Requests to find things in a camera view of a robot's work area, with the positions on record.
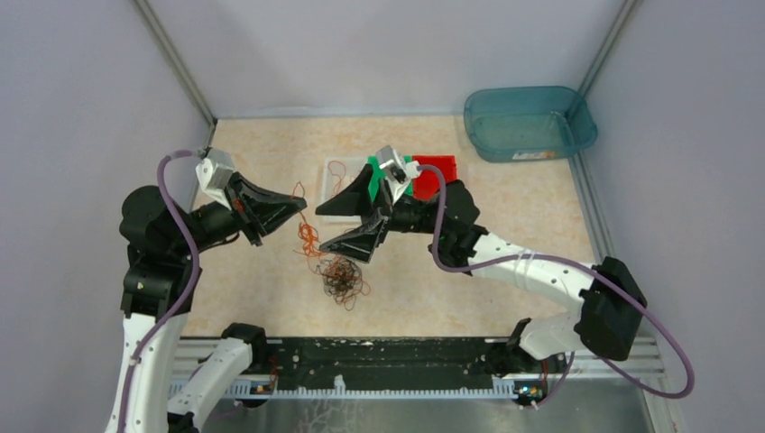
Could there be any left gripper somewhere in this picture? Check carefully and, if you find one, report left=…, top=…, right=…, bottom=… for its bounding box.
left=171, top=170, right=308, bottom=256

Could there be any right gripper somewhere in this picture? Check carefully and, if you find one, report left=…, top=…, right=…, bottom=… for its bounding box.
left=316, top=164, right=446, bottom=263

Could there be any orange black cable bundle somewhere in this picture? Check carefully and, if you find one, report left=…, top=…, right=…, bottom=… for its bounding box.
left=317, top=253, right=372, bottom=312

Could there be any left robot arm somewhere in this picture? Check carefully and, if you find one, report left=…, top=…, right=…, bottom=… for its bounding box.
left=107, top=173, right=307, bottom=432

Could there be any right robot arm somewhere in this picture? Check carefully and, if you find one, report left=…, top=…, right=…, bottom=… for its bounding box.
left=316, top=165, right=647, bottom=372

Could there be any white plastic bin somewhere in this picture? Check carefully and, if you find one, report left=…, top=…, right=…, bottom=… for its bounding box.
left=319, top=157, right=367, bottom=203

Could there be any green plastic bin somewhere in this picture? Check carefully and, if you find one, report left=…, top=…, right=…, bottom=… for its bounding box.
left=367, top=155, right=414, bottom=202

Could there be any red plastic bin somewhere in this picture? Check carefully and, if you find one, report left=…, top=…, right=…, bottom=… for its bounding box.
left=412, top=154, right=459, bottom=200

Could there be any teal translucent tub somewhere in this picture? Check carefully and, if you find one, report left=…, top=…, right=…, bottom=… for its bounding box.
left=463, top=86, right=598, bottom=163

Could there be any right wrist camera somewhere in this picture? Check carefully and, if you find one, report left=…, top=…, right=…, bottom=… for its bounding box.
left=374, top=145, right=421, bottom=192

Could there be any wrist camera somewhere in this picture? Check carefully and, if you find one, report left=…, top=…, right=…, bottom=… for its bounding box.
left=195, top=149, right=235, bottom=210
left=374, top=145, right=421, bottom=192

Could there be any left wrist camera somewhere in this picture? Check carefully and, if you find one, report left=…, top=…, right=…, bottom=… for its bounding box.
left=195, top=149, right=235, bottom=210

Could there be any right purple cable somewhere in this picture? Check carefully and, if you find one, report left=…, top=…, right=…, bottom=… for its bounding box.
left=418, top=164, right=696, bottom=410

